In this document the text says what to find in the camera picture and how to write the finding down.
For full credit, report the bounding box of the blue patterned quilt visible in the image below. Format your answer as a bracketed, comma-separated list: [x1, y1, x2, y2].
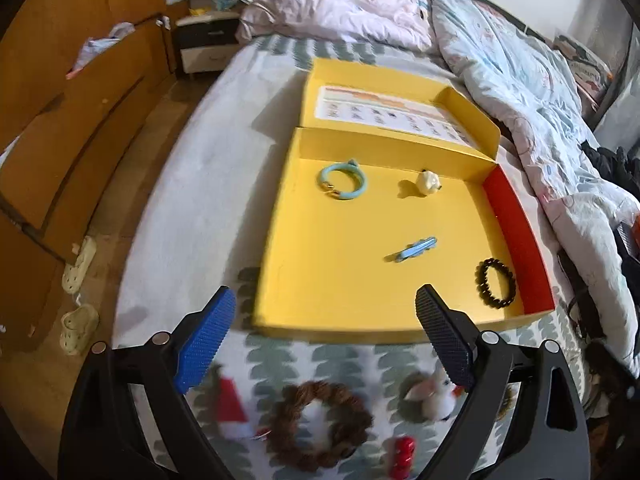
[420, 0, 640, 378]

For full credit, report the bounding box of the cream slipper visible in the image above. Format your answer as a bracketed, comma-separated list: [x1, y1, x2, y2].
[59, 305, 100, 357]
[61, 235, 98, 293]

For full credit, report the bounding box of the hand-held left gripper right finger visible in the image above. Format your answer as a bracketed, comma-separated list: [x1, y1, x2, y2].
[415, 283, 592, 480]

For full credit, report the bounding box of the wooden wardrobe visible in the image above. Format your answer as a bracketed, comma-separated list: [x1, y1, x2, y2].
[0, 0, 176, 341]

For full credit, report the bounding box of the black and white nightstand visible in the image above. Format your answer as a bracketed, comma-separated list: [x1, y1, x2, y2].
[172, 10, 246, 81]

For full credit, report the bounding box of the patterned pillow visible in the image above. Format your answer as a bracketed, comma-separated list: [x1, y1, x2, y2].
[552, 35, 613, 106]

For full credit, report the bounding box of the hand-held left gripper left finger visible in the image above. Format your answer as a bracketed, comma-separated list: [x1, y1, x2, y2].
[57, 286, 237, 480]

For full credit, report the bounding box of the blue hair clip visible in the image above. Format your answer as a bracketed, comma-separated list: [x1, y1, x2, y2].
[395, 236, 438, 263]

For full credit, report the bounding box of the brown scrunchie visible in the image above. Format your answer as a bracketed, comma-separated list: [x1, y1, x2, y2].
[270, 380, 376, 472]

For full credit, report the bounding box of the black cable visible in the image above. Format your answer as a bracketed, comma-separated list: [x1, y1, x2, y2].
[555, 250, 601, 341]

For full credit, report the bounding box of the red berry hair clip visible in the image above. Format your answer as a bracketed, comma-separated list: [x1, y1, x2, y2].
[389, 435, 417, 480]

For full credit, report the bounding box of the crumpled cloth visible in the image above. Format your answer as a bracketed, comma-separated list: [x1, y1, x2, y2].
[65, 22, 136, 78]

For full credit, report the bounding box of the yellow cardboard box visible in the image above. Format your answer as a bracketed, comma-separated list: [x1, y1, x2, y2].
[250, 57, 557, 346]

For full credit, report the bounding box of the white plush bunny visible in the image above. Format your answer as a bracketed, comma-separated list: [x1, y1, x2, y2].
[402, 360, 468, 423]

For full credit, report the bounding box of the light blue bracelet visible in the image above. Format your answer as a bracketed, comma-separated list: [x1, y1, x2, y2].
[317, 158, 368, 201]

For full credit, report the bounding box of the black bead bracelet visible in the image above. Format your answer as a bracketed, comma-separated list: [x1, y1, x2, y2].
[475, 257, 517, 308]

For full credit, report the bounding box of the pink quilt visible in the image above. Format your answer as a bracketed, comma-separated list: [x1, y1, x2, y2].
[235, 0, 436, 53]

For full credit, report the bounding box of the red santa hat clip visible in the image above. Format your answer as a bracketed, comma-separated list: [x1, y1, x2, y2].
[215, 377, 256, 441]

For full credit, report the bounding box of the black clothing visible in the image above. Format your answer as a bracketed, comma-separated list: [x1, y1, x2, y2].
[582, 145, 640, 196]

